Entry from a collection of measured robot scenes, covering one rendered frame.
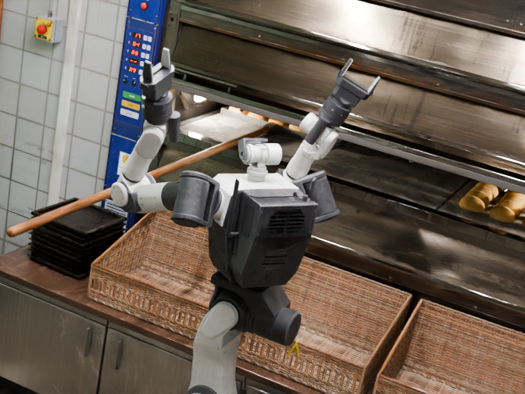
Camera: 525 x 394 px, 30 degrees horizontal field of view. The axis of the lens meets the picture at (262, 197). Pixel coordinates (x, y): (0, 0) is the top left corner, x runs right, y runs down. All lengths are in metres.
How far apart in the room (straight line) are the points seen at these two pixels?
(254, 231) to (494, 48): 1.23
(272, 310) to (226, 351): 0.25
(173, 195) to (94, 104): 1.48
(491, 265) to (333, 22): 1.08
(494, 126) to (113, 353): 1.67
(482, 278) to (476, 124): 0.58
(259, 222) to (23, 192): 2.03
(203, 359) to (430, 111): 1.24
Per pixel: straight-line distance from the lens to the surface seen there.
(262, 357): 3.61
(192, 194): 2.84
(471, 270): 3.76
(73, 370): 4.03
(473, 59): 3.59
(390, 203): 3.77
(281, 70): 3.85
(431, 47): 3.62
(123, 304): 3.83
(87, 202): 3.16
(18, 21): 4.49
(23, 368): 4.19
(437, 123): 3.65
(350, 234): 3.86
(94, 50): 4.26
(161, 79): 2.79
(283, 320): 3.03
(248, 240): 2.84
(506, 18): 3.57
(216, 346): 3.13
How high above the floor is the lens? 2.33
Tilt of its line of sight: 19 degrees down
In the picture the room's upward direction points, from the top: 11 degrees clockwise
